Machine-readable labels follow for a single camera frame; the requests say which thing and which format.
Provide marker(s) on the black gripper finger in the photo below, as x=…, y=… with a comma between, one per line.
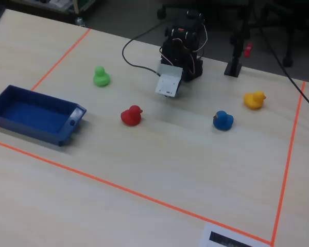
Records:
x=169, y=96

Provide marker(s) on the red rubber duck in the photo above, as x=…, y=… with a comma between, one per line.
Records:
x=131, y=117

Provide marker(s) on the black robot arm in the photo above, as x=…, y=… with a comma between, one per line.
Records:
x=180, y=49

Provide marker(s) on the blue rubber duck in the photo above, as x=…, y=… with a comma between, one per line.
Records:
x=224, y=121

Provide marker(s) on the green rubber duck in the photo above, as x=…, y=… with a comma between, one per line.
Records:
x=101, y=78

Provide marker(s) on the yellow rubber duck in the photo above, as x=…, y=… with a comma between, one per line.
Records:
x=253, y=101

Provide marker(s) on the orange tape strip beside box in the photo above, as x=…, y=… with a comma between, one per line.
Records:
x=54, y=65

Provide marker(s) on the blue plastic box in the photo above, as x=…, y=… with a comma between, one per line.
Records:
x=33, y=115

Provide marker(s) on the red clamp knob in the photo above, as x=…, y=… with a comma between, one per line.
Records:
x=248, y=50

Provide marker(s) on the long orange tape strip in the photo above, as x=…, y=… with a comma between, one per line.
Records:
x=134, y=191

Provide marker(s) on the small metal can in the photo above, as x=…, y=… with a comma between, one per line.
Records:
x=79, y=21

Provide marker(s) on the orange tape strip beside ducks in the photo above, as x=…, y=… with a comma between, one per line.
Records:
x=289, y=154

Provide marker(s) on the white paper with black bar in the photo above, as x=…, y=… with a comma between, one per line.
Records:
x=221, y=238

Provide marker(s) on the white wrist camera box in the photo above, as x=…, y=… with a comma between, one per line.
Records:
x=168, y=82

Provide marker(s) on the black camera stand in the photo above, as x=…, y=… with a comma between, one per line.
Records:
x=233, y=67

